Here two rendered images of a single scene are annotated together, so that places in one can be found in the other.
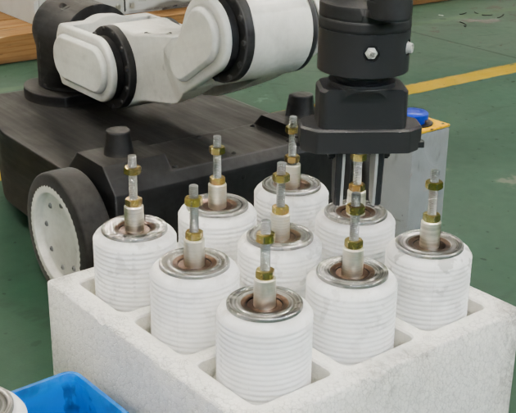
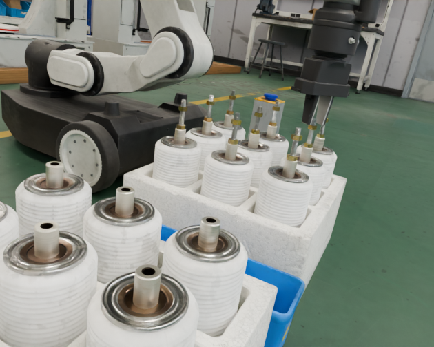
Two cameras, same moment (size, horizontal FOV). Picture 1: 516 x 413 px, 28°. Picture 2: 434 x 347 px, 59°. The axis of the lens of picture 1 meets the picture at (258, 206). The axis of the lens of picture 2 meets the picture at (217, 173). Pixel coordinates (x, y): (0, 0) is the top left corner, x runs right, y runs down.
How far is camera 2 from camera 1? 0.60 m
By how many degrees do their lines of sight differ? 25
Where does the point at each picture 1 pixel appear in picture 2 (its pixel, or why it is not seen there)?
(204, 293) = (245, 172)
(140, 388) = not seen: hidden behind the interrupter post
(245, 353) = (289, 200)
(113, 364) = (182, 217)
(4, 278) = not seen: hidden behind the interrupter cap
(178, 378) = (246, 218)
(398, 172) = (266, 122)
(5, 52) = not seen: outside the picture
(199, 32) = (164, 50)
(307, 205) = (241, 134)
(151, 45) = (117, 62)
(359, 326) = (316, 186)
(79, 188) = (99, 130)
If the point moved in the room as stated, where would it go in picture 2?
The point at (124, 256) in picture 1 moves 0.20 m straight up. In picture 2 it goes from (182, 155) to (195, 50)
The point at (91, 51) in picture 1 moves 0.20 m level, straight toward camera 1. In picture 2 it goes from (78, 64) to (97, 75)
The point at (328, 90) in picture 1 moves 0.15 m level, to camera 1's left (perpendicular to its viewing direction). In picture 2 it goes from (323, 60) to (251, 50)
